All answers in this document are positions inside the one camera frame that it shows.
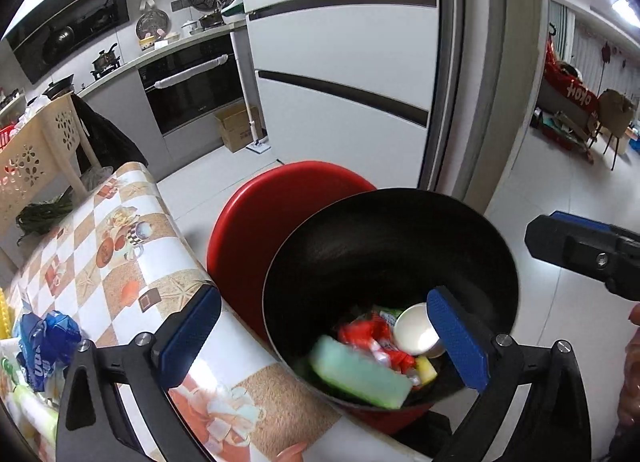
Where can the checked printed tablecloth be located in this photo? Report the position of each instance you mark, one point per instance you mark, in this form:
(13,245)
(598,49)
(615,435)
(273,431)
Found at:
(150,252)

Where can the brown dining chair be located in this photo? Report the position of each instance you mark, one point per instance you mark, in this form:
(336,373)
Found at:
(617,112)

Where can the white window curtain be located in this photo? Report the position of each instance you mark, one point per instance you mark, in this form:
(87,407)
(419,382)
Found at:
(590,42)

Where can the beige plastic chair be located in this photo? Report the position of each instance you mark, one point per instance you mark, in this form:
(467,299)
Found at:
(35,157)

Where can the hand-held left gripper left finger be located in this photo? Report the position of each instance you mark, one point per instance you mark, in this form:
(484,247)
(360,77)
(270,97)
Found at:
(192,337)

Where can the black cooking pot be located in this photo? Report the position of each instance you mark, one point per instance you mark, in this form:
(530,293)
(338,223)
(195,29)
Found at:
(105,62)

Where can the yellow ridged sponge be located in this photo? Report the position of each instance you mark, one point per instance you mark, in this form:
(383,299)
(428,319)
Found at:
(4,312)

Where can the red plastic basket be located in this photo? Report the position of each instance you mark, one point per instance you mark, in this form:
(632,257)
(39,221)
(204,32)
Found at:
(6,135)

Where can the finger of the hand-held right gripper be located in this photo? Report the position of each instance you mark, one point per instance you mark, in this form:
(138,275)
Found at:
(550,242)
(585,223)

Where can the black range hood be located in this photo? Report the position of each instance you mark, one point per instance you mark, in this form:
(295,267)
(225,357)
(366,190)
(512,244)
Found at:
(75,27)

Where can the white paper cup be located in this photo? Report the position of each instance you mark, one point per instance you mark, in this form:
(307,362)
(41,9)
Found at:
(412,329)

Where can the black jacket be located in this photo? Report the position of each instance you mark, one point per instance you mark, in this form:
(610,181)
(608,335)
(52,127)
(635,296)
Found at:
(105,142)

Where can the brown cardboard box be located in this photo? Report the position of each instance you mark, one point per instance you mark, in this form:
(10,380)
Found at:
(235,130)

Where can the white green rice cooker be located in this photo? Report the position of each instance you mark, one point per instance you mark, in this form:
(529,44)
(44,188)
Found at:
(232,7)

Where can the grey kitchen counter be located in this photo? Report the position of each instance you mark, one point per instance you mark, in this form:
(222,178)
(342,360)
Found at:
(127,102)

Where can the white floor mop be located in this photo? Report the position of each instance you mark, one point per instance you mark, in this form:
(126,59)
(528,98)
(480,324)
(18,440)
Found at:
(248,107)

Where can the bunch of green chives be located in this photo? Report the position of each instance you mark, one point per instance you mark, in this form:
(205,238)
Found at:
(45,214)

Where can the blue packet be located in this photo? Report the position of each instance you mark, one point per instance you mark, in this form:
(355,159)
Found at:
(45,342)

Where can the grey door frame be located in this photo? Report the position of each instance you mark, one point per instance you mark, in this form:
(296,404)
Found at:
(515,67)

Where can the white refrigerator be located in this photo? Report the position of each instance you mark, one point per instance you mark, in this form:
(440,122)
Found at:
(340,42)

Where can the black lidded saucepan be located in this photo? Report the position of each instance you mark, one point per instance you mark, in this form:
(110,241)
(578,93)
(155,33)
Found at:
(210,21)

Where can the green scouring sponge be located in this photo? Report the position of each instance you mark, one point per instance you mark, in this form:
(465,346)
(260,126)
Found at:
(360,372)

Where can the black built-in oven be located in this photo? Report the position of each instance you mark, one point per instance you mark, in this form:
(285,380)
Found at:
(190,102)

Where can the yellow wrapper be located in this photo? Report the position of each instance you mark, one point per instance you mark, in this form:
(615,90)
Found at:
(425,369)

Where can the grey round plate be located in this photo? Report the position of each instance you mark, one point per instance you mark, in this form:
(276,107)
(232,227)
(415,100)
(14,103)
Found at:
(152,25)

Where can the pale green bag roll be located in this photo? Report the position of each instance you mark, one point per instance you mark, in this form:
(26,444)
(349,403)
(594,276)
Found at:
(32,412)

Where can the person's right hand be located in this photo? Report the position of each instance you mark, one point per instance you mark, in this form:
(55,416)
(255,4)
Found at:
(632,382)

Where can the black wok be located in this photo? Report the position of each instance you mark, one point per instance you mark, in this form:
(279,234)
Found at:
(57,86)

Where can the red snack wrapper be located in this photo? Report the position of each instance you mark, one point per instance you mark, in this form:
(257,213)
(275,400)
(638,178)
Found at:
(360,332)

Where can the white enamel pot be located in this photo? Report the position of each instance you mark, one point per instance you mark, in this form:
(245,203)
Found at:
(190,27)

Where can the black trash bin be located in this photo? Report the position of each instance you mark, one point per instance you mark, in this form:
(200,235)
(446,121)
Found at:
(380,242)

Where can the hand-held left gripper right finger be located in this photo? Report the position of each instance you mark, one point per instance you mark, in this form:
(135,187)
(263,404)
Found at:
(457,339)

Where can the red printed blanket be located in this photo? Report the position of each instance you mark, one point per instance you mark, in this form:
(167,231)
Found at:
(570,92)

